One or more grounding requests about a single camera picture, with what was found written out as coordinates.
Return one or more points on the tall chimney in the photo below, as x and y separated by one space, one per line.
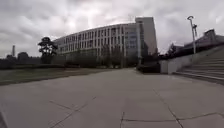
13 50

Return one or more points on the grey concrete slab plaza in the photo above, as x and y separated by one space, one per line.
116 96

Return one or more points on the row of dark trees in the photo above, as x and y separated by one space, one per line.
23 60

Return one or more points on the dark bush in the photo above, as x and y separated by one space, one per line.
148 67

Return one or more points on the grey concrete stairs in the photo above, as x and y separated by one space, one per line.
206 68

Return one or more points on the dark pine tree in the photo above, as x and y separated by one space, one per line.
46 48

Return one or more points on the grass strip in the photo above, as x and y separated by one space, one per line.
40 75

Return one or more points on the long pale curved building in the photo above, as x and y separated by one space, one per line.
100 38

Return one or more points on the grey lamp pole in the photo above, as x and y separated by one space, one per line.
193 40

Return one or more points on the pale concrete wall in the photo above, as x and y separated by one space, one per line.
176 64

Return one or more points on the dark low building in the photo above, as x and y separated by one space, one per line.
208 38

